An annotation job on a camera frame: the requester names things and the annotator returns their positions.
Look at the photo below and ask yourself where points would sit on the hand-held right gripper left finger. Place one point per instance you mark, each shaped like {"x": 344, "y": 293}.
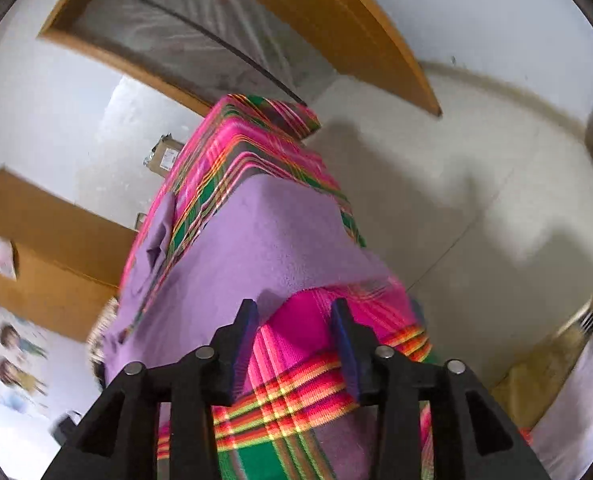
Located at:
{"x": 244, "y": 355}

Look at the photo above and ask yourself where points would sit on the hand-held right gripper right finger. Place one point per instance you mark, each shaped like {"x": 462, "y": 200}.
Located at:
{"x": 344, "y": 355}

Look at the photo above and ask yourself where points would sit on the purple fleece garment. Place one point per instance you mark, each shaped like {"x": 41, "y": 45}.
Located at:
{"x": 256, "y": 245}

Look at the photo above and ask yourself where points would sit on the pink plaid bed sheet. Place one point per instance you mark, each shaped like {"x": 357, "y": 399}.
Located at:
{"x": 286, "y": 410}

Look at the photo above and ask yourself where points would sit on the beige floral cloth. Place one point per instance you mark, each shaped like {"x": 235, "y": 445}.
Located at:
{"x": 101, "y": 330}

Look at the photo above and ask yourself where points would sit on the wooden wardrobe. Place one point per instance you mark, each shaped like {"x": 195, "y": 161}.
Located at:
{"x": 51, "y": 250}

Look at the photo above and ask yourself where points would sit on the brown cardboard box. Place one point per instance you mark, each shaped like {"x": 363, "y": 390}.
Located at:
{"x": 164, "y": 157}

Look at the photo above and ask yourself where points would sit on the white bag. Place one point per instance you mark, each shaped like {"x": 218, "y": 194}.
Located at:
{"x": 581, "y": 400}

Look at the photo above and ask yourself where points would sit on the wooden door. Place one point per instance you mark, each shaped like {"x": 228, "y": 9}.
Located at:
{"x": 376, "y": 35}

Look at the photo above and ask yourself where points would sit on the clear plastic door curtain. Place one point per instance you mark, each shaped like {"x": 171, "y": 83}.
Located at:
{"x": 186, "y": 25}

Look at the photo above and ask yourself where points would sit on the cartoon wall sticker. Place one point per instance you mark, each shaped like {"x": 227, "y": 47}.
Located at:
{"x": 14, "y": 355}

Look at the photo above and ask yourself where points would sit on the wooden door frame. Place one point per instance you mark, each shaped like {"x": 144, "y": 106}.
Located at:
{"x": 66, "y": 5}

